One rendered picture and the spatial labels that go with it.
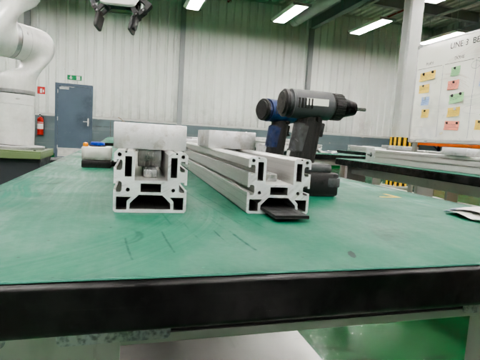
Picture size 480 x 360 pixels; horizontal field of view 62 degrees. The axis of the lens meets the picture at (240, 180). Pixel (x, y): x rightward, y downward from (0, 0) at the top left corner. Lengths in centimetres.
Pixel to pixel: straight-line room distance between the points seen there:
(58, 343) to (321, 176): 58
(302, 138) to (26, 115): 101
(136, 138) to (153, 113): 1180
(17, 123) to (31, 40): 29
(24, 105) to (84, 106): 1090
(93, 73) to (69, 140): 206
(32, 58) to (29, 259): 126
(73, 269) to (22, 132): 122
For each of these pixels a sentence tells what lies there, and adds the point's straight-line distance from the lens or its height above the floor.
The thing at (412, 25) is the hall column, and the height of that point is 342.
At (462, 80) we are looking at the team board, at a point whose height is 153.
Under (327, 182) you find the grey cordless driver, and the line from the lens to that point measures 84.
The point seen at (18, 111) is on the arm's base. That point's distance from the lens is 154.
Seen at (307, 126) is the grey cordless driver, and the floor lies 92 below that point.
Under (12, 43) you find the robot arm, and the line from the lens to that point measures 155.
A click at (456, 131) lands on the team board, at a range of 417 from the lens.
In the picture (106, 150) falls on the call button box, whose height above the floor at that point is 83.
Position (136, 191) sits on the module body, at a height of 81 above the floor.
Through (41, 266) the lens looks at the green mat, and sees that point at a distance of 36.
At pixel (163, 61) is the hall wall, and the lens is 1261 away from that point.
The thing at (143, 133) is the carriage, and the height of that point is 89.
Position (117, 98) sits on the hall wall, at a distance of 1243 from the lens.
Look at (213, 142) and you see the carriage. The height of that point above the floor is 88.
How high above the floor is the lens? 89
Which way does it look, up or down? 6 degrees down
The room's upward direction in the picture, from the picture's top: 4 degrees clockwise
